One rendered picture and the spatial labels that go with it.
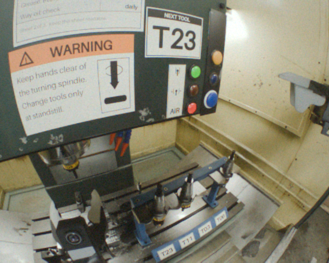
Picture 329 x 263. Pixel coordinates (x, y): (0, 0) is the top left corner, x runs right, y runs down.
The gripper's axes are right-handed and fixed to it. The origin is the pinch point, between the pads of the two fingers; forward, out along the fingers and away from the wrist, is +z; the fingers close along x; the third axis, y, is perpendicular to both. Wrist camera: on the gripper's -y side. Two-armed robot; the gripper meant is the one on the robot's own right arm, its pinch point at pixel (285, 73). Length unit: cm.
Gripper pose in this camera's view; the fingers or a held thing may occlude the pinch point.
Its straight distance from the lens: 29.8
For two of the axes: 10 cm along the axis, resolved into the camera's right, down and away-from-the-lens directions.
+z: -8.7, -2.7, 4.0
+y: -0.4, 8.7, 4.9
